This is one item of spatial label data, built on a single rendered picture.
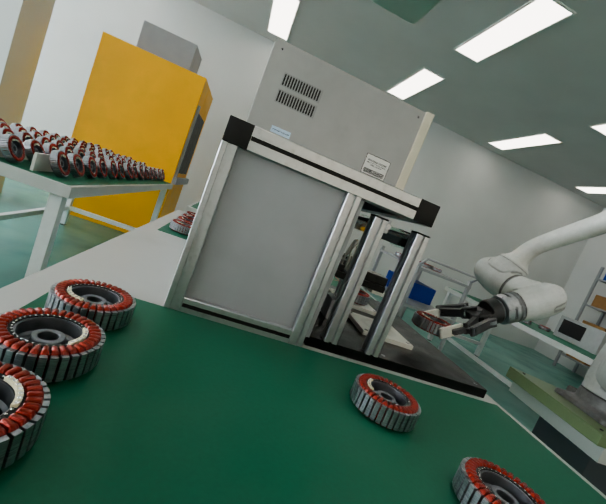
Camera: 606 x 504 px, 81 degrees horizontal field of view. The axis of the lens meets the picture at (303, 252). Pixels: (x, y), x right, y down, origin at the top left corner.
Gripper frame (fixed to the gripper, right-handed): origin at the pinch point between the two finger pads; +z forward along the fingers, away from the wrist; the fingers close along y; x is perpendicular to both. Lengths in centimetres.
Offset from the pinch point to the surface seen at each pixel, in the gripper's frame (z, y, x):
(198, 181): 113, -532, -59
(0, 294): 82, 34, -36
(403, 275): 17.1, 20.4, -23.1
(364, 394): 34, 41, -12
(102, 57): 165, -347, -194
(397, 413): 30, 44, -10
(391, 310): 20.2, 19.7, -15.6
